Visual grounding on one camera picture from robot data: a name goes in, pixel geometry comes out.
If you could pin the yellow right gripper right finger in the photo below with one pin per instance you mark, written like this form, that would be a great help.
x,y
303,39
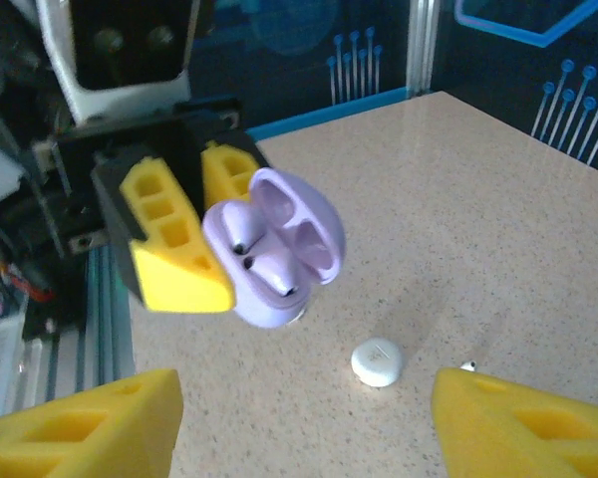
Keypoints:
x,y
478,423

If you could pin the white earbud charging case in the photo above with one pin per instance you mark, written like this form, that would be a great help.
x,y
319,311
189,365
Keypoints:
x,y
378,362

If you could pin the aluminium side rail blue trim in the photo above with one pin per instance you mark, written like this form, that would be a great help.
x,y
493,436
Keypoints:
x,y
329,112

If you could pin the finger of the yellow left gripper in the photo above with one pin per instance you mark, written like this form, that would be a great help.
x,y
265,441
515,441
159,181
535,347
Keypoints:
x,y
229,169
179,284

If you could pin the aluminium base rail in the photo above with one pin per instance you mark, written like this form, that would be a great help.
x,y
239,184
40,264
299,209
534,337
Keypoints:
x,y
94,348

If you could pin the aluminium frame post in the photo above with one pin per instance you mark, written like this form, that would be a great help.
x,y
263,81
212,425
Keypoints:
x,y
421,50

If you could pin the purple earbud charging case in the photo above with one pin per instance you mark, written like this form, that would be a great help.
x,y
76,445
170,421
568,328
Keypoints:
x,y
279,309

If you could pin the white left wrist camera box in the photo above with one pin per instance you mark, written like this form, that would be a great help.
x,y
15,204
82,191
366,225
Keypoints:
x,y
129,99

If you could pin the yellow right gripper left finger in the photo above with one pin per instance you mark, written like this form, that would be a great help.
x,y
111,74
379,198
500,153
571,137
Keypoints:
x,y
144,423

